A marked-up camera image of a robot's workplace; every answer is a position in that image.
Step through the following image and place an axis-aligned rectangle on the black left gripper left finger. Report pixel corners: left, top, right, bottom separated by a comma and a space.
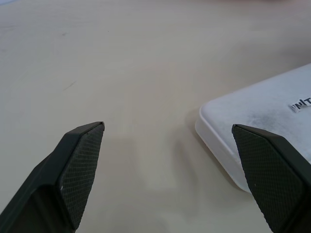
0, 121, 105, 233

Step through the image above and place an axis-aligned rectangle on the white printed label sticker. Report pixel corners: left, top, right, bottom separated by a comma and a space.
289, 97, 311, 114

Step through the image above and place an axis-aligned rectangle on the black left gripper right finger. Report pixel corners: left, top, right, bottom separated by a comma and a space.
232, 124, 311, 233

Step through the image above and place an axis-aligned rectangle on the white rectangular plastic box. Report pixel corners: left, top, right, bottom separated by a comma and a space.
194, 63, 311, 194

